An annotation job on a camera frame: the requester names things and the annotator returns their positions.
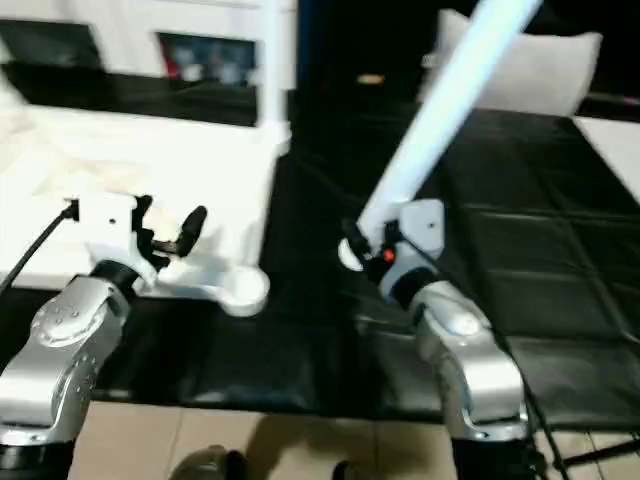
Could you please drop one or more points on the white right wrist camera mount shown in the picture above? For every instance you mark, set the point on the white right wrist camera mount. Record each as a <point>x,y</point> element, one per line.
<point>425,225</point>

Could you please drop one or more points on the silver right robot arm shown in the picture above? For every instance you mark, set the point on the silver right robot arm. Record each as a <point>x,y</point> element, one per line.
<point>465,350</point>

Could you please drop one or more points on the black work mat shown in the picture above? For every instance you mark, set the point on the black work mat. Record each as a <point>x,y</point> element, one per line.
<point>525,225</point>

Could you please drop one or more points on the black box with gold label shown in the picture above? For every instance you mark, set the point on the black box with gold label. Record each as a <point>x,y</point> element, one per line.
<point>360,40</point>

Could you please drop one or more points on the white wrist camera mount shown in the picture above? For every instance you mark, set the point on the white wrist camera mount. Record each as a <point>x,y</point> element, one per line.
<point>425,225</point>
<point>110,225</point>

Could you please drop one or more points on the white flat board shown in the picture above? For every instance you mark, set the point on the white flat board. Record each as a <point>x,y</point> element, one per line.
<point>615,150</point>

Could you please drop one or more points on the white glass-door cabinet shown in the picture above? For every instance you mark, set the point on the white glass-door cabinet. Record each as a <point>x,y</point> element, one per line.
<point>125,20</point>

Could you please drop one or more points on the dark robot left foot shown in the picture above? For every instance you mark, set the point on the dark robot left foot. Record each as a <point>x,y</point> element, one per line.
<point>210,465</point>

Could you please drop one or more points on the dark robot foot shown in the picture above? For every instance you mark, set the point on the dark robot foot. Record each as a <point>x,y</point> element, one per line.
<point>341,471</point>
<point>210,465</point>

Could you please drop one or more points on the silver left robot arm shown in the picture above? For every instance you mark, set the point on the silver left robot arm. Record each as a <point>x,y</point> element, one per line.
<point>60,350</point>

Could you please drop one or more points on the white plastic table top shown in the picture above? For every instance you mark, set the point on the white plastic table top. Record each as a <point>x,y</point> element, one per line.
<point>150,165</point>

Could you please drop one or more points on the dark robot right foot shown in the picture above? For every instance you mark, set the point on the dark robot right foot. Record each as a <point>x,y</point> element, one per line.
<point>341,471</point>

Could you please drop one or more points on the grey cushion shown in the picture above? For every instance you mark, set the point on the grey cushion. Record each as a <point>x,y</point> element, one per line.
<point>540,70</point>

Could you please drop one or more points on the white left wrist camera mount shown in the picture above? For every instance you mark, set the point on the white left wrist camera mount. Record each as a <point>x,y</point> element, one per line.
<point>110,225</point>

